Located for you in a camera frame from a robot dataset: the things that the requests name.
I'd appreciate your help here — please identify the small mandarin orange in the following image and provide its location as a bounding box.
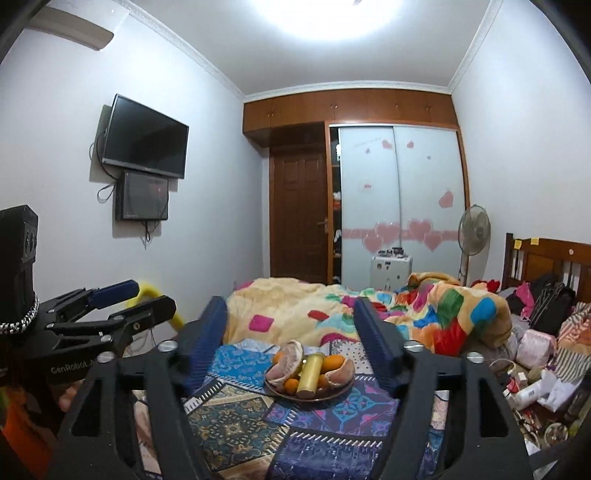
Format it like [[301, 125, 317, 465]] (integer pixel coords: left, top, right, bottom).
[[283, 378, 298, 395]]

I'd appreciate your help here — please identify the yellow framed chair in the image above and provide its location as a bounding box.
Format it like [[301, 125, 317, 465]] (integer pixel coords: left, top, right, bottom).
[[125, 282, 185, 333]]

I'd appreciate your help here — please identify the pink quilted bag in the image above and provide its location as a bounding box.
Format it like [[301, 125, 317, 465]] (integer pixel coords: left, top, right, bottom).
[[515, 329, 557, 369]]

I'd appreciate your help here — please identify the striped cloth bag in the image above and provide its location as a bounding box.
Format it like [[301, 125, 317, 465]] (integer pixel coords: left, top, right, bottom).
[[553, 302, 590, 384]]

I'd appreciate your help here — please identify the colourful patchwork blanket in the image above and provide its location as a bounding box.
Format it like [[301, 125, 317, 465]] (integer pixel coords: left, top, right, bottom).
[[223, 272, 512, 357]]

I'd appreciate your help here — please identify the dark purple plate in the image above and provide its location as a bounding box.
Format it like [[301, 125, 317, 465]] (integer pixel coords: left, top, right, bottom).
[[264, 359, 356, 403]]

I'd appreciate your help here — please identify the wooden headboard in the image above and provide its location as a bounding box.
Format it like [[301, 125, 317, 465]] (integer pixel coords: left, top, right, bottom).
[[501, 233, 591, 303]]

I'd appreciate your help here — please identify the white box appliance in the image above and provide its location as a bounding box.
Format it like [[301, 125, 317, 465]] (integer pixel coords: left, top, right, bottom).
[[370, 247, 413, 292]]

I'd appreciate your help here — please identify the brown wooden door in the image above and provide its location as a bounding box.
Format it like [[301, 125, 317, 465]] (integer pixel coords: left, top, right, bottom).
[[270, 144, 329, 283]]

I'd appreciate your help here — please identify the standing electric fan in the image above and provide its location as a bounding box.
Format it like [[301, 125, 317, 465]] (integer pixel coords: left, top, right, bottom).
[[458, 204, 491, 285]]

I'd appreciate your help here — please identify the white sliding wardrobe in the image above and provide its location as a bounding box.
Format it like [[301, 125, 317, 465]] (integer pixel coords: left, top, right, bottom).
[[331, 124, 466, 290]]

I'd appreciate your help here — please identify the air conditioner unit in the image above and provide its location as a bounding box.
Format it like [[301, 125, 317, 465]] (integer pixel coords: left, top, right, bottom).
[[27, 6, 114, 51]]

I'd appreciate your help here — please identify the small wall monitor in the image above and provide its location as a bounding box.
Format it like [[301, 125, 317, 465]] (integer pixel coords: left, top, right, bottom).
[[114, 170, 169, 222]]

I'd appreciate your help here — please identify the wall mounted television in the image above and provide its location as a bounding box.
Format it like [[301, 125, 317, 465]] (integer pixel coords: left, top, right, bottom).
[[98, 94, 189, 179]]

